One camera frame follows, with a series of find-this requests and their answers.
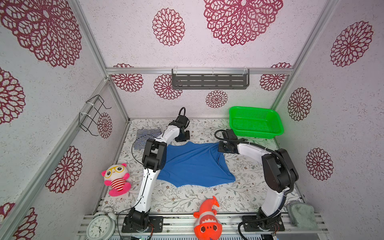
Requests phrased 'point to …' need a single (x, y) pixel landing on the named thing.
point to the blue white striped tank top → (142, 135)
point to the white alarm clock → (102, 226)
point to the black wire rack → (88, 120)
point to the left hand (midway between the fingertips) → (185, 141)
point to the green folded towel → (302, 215)
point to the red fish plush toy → (207, 226)
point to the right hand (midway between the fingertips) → (221, 145)
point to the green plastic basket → (255, 122)
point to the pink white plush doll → (115, 176)
